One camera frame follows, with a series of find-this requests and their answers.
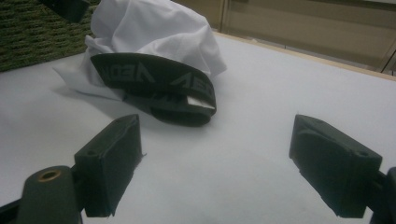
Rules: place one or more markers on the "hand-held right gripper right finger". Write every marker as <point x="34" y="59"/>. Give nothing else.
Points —
<point x="333" y="168"/>

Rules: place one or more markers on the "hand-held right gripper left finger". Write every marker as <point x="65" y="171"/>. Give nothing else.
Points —
<point x="106" y="165"/>

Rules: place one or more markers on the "green woven basket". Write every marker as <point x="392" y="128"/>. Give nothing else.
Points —
<point x="31" y="37"/>

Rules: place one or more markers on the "white garment with black waistband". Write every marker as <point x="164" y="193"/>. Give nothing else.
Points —
<point x="155" y="31"/>

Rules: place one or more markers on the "white table cover sheet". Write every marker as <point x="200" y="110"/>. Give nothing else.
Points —
<point x="233" y="140"/>

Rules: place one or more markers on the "light wooden shelf unit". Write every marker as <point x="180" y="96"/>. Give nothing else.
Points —
<point x="295" y="28"/>

